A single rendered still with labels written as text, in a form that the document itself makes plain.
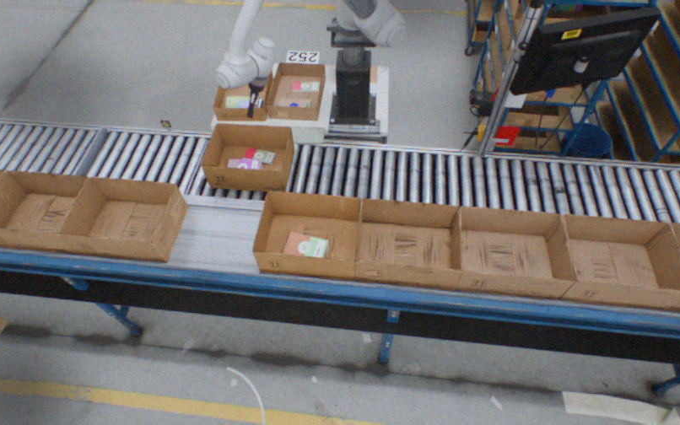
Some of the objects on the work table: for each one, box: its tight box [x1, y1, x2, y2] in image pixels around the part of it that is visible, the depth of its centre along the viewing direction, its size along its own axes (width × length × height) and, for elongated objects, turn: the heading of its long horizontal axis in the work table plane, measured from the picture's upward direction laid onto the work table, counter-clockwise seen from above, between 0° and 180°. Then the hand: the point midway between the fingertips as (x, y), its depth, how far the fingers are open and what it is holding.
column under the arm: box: [329, 50, 376, 126], centre depth 233 cm, size 26×26×33 cm
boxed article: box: [292, 82, 319, 92], centre depth 257 cm, size 8×16×2 cm, turn 90°
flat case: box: [278, 99, 311, 107], centre depth 247 cm, size 14×19×2 cm
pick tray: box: [267, 62, 326, 121], centre depth 249 cm, size 28×38×10 cm
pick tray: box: [213, 70, 273, 121], centre depth 250 cm, size 28×38×10 cm
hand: (250, 111), depth 209 cm, fingers closed
